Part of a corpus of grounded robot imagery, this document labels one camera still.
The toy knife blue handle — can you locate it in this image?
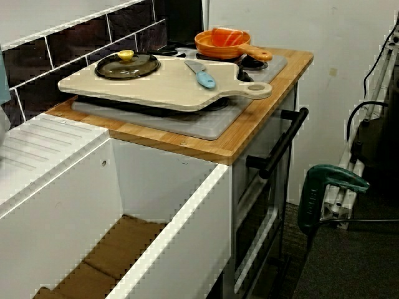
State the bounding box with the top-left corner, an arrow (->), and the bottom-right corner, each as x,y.
183,59 -> 217,90

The orange toy frying pan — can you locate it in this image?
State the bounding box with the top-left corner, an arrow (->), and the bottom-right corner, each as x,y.
194,29 -> 274,62

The glass lid yellow knob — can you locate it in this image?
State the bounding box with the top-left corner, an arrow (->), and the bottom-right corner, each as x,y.
94,49 -> 162,80

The grey toy stove plate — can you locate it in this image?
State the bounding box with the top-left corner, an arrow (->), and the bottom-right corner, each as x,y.
70,46 -> 288,141

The wooden kitchen countertop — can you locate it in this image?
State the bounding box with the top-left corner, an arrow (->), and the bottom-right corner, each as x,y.
45,45 -> 314,166

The light wooden cutting board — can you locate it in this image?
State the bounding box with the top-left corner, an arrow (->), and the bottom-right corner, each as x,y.
57,51 -> 273,112

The white toy oven door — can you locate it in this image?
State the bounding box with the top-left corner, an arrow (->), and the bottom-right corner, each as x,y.
233,174 -> 293,294

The brown cardboard sheet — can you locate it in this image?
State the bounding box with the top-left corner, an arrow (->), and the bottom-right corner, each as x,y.
32,214 -> 168,299

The green power drill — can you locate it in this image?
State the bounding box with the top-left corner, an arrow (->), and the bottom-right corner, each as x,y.
297,164 -> 371,233

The white toy sink basin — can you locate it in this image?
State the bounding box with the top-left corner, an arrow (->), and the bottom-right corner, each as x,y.
0,112 -> 233,299

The white metal tripod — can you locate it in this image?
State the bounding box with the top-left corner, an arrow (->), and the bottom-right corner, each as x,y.
322,21 -> 399,231

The black bag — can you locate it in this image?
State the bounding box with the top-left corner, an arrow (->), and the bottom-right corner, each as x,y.
350,82 -> 399,187

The black oven door handle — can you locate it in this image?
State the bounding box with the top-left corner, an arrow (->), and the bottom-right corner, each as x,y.
245,107 -> 309,180

